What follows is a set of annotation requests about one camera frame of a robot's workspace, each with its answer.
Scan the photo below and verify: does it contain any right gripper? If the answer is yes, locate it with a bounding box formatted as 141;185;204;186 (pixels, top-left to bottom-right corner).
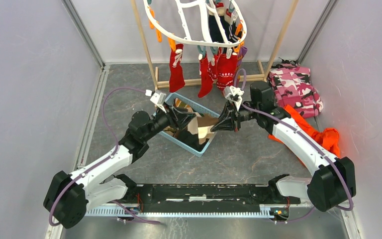
210;99;260;132

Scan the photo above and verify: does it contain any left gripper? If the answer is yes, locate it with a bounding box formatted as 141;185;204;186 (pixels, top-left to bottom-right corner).
143;102;196;142

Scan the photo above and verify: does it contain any red santa pattern sock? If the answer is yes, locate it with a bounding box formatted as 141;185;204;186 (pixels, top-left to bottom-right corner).
169;44;185;93

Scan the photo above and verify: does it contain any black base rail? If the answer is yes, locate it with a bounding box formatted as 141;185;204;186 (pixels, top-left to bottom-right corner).
118;184;301;213

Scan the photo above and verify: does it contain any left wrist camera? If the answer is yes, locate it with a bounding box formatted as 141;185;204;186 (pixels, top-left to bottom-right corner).
145;90;167;113

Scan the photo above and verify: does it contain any light blue laundry basket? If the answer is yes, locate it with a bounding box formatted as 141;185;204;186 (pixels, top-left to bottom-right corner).
159;93;220;157

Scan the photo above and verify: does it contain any wooden hanger stand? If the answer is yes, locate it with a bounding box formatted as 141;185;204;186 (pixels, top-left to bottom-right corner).
130;0;300;90

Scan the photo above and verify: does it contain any white round sock hanger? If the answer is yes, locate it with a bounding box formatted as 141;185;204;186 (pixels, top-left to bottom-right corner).
143;0;248;49

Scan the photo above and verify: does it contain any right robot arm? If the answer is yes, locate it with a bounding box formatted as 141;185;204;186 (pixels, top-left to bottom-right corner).
211;82;356;212

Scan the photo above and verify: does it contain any white clothespin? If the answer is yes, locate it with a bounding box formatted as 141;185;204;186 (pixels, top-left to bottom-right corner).
225;48;234;59

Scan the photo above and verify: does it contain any green orange striped sock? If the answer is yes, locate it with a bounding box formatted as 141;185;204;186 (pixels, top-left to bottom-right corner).
173;98;194;113

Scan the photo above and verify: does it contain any purple cable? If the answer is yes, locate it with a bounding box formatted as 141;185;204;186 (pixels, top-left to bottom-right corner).
48;87;162;227
233;68;355;224

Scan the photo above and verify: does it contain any purple striped hanging sock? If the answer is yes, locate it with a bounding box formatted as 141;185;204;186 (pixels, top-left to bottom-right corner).
237;46;248;69

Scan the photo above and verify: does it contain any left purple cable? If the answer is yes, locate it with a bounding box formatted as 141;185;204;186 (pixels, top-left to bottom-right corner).
48;87;162;227

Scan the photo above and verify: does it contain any orange cloth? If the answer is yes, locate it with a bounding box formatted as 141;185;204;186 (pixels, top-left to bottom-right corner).
284;105;341;158

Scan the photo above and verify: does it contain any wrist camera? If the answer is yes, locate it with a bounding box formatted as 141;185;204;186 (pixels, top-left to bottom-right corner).
223;86;244;110
145;90;167;113

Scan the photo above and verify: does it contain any black hanging sock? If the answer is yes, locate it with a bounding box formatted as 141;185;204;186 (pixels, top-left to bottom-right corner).
209;14;241;45

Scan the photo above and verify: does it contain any pink camouflage cloth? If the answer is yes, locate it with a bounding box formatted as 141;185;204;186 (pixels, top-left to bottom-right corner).
268;64;324;118

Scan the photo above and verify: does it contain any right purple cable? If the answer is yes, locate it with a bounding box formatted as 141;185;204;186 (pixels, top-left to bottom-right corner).
233;68;355;224

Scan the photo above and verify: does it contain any cream white sock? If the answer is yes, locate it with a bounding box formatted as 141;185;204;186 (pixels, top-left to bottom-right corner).
187;114;218;145

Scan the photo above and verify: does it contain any teal clothespin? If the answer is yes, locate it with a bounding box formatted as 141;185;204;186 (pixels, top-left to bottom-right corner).
197;45;206;61
210;46;221;56

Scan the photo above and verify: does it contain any red white patterned sock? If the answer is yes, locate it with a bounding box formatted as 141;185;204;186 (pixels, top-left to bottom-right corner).
216;53;238;91

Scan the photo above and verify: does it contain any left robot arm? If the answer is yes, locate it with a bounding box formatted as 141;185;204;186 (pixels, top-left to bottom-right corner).
43;103;196;229

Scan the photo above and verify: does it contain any beige red cuffed sock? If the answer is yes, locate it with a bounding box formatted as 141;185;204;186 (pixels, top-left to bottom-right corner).
215;2;226;16

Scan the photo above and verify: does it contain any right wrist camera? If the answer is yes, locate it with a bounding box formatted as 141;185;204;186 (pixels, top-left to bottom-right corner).
223;86;244;110

